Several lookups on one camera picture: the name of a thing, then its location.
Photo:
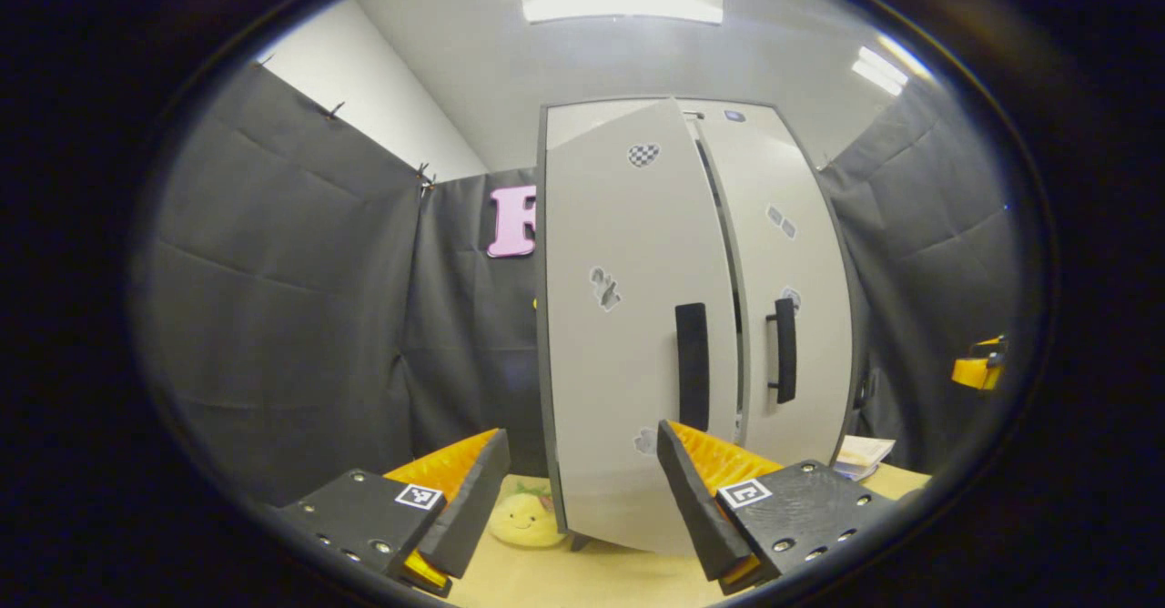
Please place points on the stack of books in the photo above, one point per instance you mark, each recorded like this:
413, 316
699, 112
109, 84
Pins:
865, 456

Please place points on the grey shoe cabinet door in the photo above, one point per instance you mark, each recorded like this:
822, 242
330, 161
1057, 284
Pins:
810, 253
628, 362

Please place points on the yellow plush toy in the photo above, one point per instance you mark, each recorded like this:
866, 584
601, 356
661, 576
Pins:
526, 519

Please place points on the grey shoe cabinet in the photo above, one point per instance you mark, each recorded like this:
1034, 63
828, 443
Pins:
582, 119

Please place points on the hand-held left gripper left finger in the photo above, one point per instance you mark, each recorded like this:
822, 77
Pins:
473, 508

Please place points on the small ceiling light panel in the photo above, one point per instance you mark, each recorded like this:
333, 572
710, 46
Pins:
878, 69

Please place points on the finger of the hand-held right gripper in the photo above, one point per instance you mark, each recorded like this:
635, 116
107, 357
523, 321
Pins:
978, 367

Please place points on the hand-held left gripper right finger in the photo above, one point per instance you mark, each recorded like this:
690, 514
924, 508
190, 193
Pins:
696, 508

